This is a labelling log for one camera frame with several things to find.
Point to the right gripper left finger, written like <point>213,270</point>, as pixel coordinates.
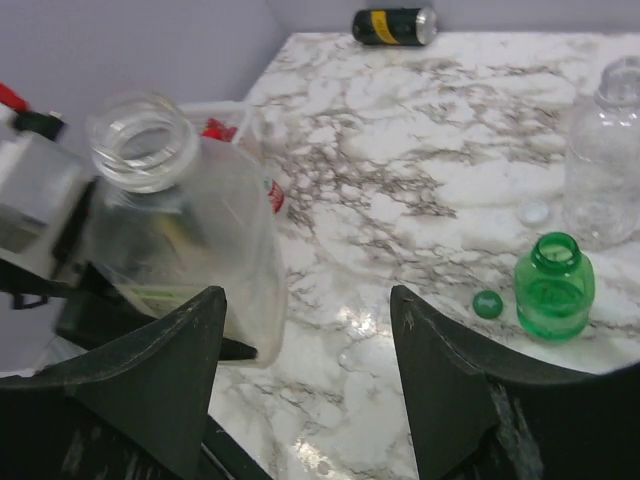
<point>134,408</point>

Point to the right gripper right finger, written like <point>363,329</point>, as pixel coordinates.
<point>479,410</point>

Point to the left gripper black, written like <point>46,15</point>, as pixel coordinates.
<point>94,313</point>

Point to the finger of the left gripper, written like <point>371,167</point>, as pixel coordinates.
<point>232,350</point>

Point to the green bottle cap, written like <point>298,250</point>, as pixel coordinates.
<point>487,304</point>

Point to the large clear bottle white cap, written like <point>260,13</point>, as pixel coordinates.
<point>175,212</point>

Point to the small green bottle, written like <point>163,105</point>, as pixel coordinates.
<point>554,286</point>

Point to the blue white bottle cap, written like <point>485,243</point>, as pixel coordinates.
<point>533,213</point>

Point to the clear plastic water bottle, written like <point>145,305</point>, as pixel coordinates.
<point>601,188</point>

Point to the small bottle red cap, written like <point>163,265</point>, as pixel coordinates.
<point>276,195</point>

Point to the red dragon fruit toy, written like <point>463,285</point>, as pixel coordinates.
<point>218,130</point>

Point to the white plastic basket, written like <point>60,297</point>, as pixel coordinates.
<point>237,114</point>

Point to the black battery with gold band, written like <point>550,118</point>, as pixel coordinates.
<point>406,27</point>

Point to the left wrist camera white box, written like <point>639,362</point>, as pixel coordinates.
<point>44,191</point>

